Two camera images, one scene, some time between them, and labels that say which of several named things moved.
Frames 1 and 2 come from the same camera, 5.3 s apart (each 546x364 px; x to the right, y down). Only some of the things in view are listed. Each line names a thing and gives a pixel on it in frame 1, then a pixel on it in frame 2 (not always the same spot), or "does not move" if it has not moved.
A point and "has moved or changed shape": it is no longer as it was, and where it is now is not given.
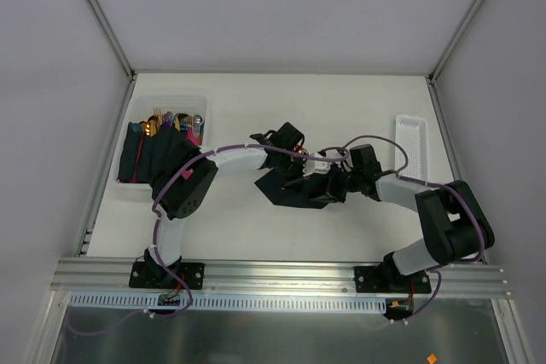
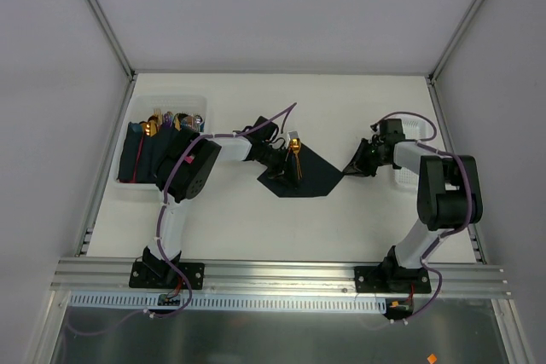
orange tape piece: x=432 y=358 does not move
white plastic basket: x=145 y=106 does not move
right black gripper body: x=337 y=182 to x=367 y=153
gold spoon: x=157 y=120 has moved or changed shape
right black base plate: x=384 y=280 does not move
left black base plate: x=156 y=275 does not move
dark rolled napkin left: x=131 y=162 does not move
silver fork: x=197 y=119 does not move
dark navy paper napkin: x=293 y=193 has moved or changed shape
